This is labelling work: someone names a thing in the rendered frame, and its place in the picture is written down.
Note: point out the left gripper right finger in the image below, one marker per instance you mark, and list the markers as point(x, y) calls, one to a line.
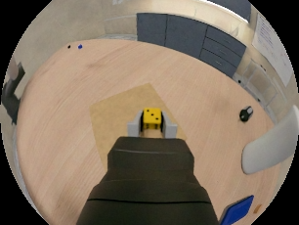
point(168, 129)

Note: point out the tan mat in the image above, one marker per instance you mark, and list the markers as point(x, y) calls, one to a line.
point(109, 117)

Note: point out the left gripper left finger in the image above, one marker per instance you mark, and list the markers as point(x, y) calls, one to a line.
point(133, 126)

